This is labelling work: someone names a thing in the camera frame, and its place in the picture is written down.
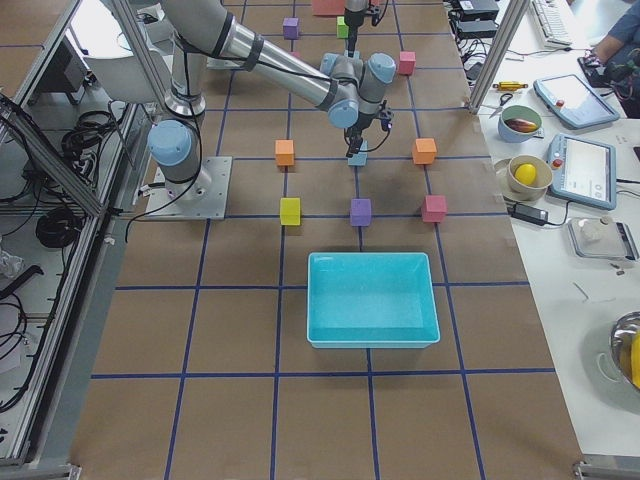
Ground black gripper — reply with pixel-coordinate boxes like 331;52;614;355
347;25;359;51
344;112;375;157

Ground light blue block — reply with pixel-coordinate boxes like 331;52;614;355
347;140;368;167
344;50;362;60

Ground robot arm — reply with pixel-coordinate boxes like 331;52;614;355
344;0;369;57
147;1;396;202

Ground green foam block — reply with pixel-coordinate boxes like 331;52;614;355
336;16;349;39

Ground pink plastic bin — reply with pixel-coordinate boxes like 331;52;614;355
310;0;391;18

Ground purple block left side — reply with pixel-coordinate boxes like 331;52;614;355
282;17;300;40

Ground purple block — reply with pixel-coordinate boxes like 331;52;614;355
282;17;300;40
350;198;372;227

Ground red block left front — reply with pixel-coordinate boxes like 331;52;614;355
397;50;416;76

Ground purple block right side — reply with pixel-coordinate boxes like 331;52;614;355
350;198;372;227

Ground orange block near base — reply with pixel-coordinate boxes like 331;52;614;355
274;139;295;167

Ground orange block front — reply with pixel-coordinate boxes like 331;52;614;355
412;138;438;165

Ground yellow foam block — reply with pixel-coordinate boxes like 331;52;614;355
279;197;302;226

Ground red block right front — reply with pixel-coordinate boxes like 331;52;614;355
421;195;448;223

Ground cyan plastic bin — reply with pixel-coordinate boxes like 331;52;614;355
307;252;441;349

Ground scissors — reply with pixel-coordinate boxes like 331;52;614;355
490;92;513;118

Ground gold metal cylinder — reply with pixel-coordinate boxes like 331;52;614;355
492;81;529;92

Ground green bowl with fruit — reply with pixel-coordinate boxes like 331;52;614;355
497;105;542;143

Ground cream bowl with lemon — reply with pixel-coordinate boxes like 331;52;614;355
506;155;553;201

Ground black power adapter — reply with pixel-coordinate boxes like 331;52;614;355
507;203;548;226

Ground white keyboard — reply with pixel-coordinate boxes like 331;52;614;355
529;0;573;48

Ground far teach pendant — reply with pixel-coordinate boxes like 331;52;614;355
533;74;620;130

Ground teach pendant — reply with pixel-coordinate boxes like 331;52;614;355
547;134;617;211
533;74;620;130

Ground near teach pendant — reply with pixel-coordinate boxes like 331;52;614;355
547;134;617;211

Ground kitchen scale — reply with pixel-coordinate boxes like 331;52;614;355
567;217;639;261

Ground person at desk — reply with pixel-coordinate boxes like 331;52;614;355
584;1;639;118

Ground steel bowl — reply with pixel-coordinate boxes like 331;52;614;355
609;311;639;392

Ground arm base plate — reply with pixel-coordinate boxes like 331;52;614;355
145;156;233;220

